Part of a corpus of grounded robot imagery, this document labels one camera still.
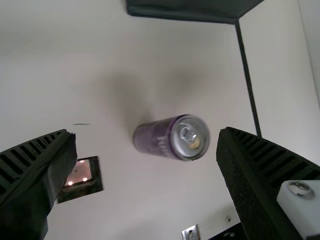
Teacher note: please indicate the black strip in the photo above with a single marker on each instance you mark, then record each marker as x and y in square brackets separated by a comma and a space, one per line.
[247, 80]

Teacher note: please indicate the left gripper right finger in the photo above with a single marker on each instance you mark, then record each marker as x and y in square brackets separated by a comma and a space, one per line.
[262, 180]

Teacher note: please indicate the small square scanner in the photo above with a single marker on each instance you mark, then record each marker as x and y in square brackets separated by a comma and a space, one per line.
[85, 180]

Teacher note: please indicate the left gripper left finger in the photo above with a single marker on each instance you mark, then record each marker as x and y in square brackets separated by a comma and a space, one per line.
[27, 175]

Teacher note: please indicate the purple can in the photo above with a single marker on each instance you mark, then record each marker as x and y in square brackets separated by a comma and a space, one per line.
[160, 140]

